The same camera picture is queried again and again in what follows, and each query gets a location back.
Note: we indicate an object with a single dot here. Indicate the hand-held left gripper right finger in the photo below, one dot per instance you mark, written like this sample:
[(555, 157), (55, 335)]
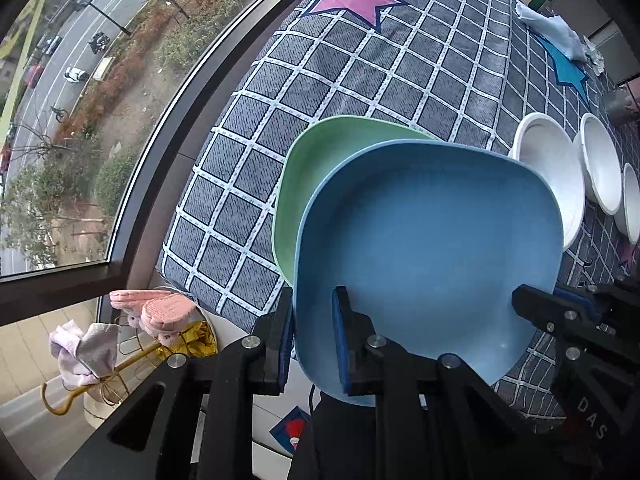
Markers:
[(341, 340)]

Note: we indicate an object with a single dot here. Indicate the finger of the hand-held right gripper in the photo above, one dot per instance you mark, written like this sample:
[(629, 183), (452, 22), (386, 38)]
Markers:
[(555, 312), (587, 305)]

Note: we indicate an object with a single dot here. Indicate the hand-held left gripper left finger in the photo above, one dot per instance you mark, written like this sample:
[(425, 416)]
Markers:
[(286, 340)]

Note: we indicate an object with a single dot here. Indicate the white bowl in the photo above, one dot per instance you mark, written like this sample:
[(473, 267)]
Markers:
[(631, 205), (602, 170), (550, 175)]

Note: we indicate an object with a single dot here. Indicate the blue plate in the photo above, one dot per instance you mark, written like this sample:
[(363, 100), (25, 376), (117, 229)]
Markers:
[(425, 240)]

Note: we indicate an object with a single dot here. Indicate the green plate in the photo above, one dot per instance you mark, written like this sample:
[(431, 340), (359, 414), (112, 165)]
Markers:
[(320, 170)]

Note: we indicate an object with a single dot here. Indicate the blue and red card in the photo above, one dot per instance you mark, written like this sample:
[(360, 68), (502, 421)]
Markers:
[(290, 427)]

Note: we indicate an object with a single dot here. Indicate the basket with hangers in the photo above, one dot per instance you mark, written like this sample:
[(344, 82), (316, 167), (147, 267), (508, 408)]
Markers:
[(197, 340)]

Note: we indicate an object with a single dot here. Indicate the pink plush slipper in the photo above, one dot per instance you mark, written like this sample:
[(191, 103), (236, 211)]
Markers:
[(135, 299), (167, 316)]

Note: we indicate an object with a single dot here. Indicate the white and lilac cloth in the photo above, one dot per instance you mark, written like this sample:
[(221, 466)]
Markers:
[(80, 355)]

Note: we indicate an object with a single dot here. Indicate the crumpled white tissue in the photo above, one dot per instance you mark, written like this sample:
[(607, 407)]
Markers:
[(595, 57)]

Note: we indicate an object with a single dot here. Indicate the light blue cloth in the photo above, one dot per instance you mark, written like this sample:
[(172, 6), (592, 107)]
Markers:
[(560, 35)]

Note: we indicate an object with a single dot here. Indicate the grey checkered star tablecloth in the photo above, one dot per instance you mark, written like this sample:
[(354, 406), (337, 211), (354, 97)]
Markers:
[(390, 70)]

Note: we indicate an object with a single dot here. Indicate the parked bicycle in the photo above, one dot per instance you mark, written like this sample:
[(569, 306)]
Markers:
[(57, 112)]

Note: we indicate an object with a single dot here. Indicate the white car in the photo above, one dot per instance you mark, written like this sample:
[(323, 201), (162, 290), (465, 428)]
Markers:
[(75, 74)]

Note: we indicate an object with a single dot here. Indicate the black vehicle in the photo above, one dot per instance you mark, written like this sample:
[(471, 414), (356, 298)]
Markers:
[(98, 42)]

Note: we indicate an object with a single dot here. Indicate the red car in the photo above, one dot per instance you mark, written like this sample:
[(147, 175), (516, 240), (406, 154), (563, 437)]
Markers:
[(32, 75)]

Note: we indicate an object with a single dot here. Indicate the dark window frame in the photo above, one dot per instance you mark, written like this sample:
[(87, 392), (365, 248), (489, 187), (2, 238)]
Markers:
[(165, 125)]

